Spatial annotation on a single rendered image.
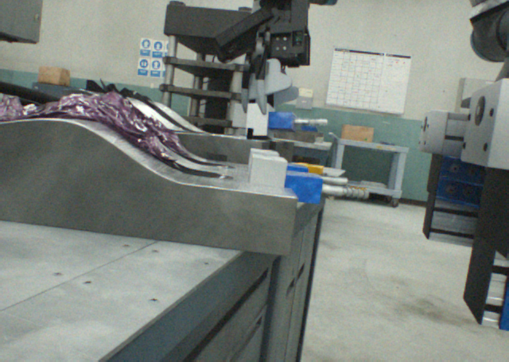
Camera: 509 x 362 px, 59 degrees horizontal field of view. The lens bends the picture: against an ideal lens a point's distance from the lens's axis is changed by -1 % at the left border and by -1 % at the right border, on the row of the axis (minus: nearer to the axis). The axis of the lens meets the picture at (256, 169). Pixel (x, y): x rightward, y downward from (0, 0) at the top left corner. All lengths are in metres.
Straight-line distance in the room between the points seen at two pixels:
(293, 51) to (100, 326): 0.59
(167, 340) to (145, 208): 0.15
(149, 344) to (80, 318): 0.04
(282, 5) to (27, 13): 0.91
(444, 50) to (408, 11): 0.79
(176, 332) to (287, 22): 0.60
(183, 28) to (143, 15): 3.21
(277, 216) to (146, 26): 7.65
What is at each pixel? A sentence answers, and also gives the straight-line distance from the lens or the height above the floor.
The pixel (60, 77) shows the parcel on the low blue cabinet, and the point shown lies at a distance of 8.04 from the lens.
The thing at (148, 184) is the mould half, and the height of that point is 0.85.
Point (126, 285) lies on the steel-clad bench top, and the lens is 0.32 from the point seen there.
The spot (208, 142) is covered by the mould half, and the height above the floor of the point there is 0.88.
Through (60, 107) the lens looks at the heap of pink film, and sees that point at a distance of 0.49.
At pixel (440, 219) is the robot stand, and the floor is 0.77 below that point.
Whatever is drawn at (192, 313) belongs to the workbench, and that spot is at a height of 0.78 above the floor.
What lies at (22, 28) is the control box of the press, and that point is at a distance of 1.53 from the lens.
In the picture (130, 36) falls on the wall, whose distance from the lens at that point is 8.10.
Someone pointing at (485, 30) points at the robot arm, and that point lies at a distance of 1.21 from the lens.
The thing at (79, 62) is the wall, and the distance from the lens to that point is 8.46.
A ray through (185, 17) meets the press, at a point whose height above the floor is 1.89.
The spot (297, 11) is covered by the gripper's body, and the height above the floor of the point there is 1.11.
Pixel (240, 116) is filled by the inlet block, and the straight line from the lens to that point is 1.07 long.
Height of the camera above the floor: 0.92
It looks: 6 degrees down
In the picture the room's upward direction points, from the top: 8 degrees clockwise
